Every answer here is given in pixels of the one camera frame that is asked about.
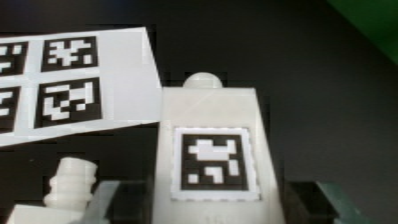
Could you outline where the white paper tag sheet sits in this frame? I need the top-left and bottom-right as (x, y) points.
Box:
(0, 28), (162, 147)

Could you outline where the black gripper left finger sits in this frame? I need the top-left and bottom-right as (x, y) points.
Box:
(82, 181), (151, 224)

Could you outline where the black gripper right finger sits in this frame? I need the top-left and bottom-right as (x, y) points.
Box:
(283, 181), (372, 224)

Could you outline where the white stool leg with tag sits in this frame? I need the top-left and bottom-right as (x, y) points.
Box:
(6, 157), (98, 224)
(151, 72), (286, 224)

